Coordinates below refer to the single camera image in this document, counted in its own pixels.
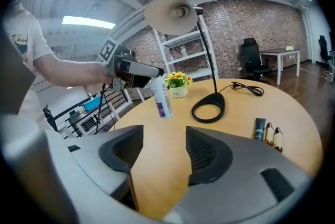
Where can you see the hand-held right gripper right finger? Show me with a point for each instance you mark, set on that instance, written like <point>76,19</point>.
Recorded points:
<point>235,165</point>

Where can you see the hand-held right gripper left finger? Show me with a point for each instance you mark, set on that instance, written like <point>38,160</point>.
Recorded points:
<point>86,155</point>

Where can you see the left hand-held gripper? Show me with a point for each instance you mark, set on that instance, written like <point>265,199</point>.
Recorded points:
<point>115,66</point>

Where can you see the white bottle with purple label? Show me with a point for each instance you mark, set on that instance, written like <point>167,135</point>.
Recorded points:
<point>162,102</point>

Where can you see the black squeeze tube bottle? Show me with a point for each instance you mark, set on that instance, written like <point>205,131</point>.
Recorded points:
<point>259,128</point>

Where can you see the person's left forearm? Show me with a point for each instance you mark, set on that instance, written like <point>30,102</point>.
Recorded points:
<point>73,72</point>

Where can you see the black metal railing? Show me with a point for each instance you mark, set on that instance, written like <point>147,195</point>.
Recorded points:
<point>78,118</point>

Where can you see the sunflowers in white pot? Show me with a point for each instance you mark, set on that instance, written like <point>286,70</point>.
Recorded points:
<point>178,84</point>

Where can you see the black tripod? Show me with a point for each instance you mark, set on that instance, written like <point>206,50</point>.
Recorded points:
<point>100,110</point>

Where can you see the blue box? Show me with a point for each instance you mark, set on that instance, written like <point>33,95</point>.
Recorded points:
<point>91,105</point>

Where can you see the white metal shelf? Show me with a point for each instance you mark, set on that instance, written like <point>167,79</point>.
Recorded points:
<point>192,56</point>

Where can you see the black desk lamp beige shade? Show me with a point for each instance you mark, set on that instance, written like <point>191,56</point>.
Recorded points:
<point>170,16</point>

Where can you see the ceiling light panel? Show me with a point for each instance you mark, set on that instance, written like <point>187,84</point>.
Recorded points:
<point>87,22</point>

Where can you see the black office chair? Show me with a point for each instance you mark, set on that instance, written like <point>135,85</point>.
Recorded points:
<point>252,58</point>
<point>324,49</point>

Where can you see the white side table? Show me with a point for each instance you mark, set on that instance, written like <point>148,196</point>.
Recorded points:
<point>281,54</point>

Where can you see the person's white t-shirt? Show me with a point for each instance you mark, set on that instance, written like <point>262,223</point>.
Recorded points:
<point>23,34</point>

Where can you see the green box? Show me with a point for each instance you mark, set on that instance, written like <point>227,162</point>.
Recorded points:
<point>289,47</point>

